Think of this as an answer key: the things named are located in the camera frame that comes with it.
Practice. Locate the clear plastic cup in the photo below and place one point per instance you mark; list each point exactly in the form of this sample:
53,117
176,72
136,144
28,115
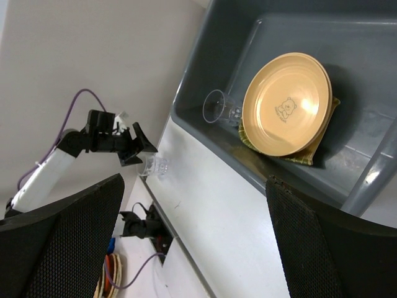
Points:
152,165
220,107

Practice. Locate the aluminium table edge rail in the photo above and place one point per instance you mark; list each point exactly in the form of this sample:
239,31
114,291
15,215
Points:
182,276

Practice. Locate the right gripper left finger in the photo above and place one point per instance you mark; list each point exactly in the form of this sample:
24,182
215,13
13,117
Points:
58,250

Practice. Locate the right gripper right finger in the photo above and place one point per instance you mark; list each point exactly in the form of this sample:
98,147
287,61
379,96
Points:
326,252

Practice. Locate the grey plastic bin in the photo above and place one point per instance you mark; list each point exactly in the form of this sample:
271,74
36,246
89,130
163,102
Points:
351,164

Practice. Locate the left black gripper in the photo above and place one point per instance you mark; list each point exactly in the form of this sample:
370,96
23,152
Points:
103,134

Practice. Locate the clear plastic cup front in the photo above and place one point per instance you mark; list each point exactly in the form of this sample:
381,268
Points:
152,165

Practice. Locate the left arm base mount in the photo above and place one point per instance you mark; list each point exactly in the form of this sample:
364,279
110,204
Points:
146,223

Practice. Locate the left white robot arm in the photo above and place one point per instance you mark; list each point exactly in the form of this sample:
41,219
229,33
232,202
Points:
37,188

